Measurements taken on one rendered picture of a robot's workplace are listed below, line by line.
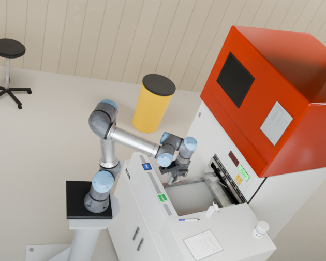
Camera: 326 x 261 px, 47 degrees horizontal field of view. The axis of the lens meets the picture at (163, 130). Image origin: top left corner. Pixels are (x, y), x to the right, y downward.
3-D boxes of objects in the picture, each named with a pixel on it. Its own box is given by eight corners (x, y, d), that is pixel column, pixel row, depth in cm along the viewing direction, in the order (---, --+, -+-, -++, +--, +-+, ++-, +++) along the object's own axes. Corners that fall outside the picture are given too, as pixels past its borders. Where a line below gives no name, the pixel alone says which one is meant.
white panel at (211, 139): (189, 134, 310) (206, 96, 285) (240, 215, 260) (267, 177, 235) (186, 134, 308) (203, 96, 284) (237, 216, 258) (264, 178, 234)
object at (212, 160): (209, 164, 285) (213, 156, 279) (239, 212, 258) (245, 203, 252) (207, 165, 284) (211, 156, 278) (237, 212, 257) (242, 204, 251)
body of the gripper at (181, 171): (185, 177, 218) (192, 163, 211) (173, 179, 214) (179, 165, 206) (180, 168, 223) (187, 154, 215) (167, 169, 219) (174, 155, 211)
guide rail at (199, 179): (211, 178, 279) (212, 175, 277) (212, 180, 277) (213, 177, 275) (151, 187, 254) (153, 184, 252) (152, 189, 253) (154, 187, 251)
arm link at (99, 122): (84, 119, 185) (174, 157, 187) (92, 107, 194) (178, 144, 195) (79, 135, 193) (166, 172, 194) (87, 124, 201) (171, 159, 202)
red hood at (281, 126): (271, 95, 318) (309, 31, 281) (336, 165, 268) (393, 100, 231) (198, 96, 281) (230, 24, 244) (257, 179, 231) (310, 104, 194)
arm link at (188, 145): (184, 132, 204) (199, 138, 204) (178, 146, 211) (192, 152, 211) (182, 141, 198) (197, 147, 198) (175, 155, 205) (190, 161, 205)
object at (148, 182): (139, 164, 267) (145, 150, 258) (171, 230, 233) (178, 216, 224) (128, 165, 262) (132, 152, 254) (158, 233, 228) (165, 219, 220)
